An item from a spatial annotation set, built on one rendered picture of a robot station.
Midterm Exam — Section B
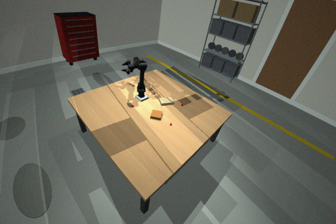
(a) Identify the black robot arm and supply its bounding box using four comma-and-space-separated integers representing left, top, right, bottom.
133, 57, 147, 98

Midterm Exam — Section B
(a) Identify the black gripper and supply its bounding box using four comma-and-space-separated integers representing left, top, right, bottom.
121, 60, 134, 74

